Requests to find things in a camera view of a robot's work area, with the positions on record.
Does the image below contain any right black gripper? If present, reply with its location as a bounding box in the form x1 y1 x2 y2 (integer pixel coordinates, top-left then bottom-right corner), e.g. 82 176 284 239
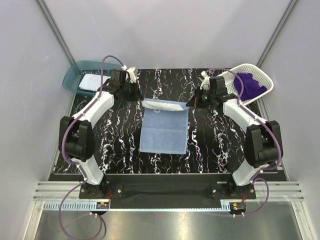
186 86 216 109

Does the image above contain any light blue towel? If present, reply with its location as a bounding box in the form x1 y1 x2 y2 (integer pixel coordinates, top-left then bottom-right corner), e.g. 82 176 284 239
139 98 189 155

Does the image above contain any white towel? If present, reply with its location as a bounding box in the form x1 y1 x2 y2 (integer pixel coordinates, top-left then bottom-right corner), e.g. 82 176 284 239
79 73 101 92

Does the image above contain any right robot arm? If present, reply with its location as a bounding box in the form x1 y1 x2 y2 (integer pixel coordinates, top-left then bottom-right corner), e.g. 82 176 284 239
186 72 283 199

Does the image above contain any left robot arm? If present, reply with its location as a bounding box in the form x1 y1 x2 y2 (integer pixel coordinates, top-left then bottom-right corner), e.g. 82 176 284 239
58 66 143 198

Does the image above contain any white plastic basket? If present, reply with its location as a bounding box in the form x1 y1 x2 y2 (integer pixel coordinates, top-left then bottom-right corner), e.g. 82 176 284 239
219 63 274 106

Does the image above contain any teal plastic basin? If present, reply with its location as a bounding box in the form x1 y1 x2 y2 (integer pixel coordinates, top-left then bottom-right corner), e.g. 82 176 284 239
61 60 127 97

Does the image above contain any purple towel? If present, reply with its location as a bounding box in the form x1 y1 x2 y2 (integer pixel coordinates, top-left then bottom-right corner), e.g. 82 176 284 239
237 73 268 102

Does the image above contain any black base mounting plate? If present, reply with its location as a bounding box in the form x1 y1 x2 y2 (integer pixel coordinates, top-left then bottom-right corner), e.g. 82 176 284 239
49 172 276 210

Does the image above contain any right small circuit board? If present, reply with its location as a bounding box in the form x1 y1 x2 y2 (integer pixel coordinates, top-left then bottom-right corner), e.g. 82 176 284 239
230 202 247 212

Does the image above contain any small circuit board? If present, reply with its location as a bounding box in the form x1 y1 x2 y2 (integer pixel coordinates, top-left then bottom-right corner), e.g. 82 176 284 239
230 202 247 212
96 201 110 210

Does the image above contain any left small circuit board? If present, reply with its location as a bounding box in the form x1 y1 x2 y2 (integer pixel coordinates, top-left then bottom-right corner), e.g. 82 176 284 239
96 201 110 210

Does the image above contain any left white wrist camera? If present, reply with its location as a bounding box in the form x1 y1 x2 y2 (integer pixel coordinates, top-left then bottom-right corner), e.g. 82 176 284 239
121 65 138 84

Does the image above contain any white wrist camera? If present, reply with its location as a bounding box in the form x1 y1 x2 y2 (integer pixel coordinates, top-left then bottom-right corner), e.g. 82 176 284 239
121 65 138 84
200 71 211 91

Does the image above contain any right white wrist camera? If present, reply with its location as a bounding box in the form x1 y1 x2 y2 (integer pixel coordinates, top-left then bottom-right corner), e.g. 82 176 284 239
200 71 211 91

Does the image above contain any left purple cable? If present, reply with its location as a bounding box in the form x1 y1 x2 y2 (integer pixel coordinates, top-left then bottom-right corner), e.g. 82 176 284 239
58 55 128 240

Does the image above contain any left aluminium frame post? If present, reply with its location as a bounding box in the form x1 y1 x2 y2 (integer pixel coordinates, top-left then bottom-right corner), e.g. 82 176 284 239
35 0 76 65

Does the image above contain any aluminium frame post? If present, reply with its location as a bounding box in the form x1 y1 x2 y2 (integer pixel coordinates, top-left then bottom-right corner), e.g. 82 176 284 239
35 0 76 65
256 0 299 68

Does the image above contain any right aluminium frame post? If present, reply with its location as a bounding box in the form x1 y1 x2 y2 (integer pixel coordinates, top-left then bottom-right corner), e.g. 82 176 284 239
256 0 299 68

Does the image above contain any white slotted cable duct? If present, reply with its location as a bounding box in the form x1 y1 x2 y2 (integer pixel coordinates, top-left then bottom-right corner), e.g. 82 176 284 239
43 200 231 213

